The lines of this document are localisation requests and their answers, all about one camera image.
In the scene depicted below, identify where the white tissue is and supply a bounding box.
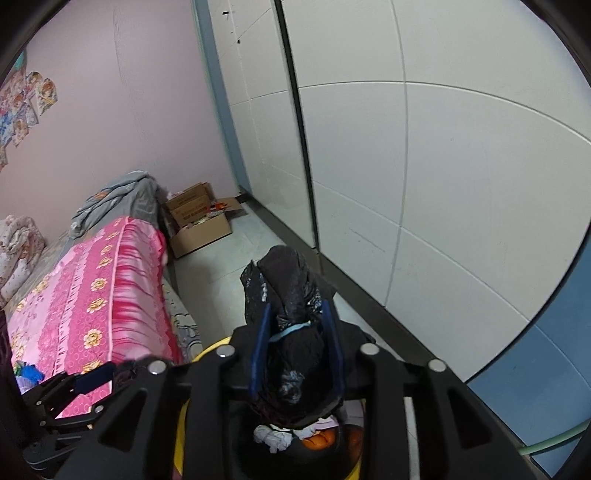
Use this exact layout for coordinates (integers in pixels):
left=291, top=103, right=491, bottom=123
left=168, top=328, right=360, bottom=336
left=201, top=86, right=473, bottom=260
left=254, top=425, right=296, bottom=455

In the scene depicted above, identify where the yellow round bin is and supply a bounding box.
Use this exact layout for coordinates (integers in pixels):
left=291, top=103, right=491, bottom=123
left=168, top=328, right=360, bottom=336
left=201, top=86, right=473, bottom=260
left=173, top=336, right=370, bottom=480

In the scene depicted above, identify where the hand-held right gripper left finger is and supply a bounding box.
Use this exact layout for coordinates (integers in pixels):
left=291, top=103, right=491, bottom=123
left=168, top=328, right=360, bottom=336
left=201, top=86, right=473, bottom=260
left=69, top=302, right=273, bottom=480

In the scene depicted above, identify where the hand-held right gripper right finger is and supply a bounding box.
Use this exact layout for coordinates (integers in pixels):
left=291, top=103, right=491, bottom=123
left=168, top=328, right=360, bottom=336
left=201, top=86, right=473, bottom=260
left=320, top=300, right=536, bottom=480

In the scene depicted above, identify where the black plastic bag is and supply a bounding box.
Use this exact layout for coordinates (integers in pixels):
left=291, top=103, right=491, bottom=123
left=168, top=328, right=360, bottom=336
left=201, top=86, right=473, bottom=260
left=240, top=246, right=345, bottom=425

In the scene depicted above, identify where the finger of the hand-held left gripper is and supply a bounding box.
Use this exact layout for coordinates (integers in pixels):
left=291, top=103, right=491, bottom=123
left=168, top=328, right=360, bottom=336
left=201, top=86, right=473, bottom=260
left=21, top=361, right=118, bottom=416
left=23, top=413, right=121, bottom=467

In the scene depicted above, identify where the grey floral blanket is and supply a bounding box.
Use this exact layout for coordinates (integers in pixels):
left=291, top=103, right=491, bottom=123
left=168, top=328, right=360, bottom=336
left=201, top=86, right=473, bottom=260
left=69, top=170, right=162, bottom=238

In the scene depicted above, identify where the open cardboard box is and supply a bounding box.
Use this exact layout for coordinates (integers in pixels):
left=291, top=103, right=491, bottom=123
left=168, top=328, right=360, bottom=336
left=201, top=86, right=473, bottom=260
left=170, top=198, right=245, bottom=259

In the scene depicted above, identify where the white and blue wardrobe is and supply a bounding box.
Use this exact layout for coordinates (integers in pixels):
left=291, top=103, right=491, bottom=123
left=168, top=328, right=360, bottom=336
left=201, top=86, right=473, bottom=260
left=194, top=0, right=591, bottom=478

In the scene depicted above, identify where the group of wall posters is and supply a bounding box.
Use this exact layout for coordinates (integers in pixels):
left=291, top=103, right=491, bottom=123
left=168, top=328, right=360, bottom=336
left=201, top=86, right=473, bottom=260
left=0, top=69, right=60, bottom=169

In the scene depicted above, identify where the pink floral bedspread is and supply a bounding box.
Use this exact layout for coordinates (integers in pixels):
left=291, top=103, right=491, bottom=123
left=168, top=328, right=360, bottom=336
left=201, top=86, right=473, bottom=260
left=2, top=217, right=185, bottom=418

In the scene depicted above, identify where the cardboard box with red print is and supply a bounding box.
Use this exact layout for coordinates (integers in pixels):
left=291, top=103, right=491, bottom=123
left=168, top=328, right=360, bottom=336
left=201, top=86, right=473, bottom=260
left=165, top=182, right=214, bottom=228

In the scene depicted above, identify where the floral folded quilt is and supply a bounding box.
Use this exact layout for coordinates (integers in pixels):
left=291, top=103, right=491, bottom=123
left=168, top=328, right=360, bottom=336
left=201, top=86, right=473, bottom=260
left=0, top=215, right=47, bottom=305

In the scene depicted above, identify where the orange plastic wrapper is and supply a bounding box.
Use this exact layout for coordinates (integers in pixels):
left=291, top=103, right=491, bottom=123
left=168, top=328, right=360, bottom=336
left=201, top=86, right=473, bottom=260
left=302, top=429, right=335, bottom=450

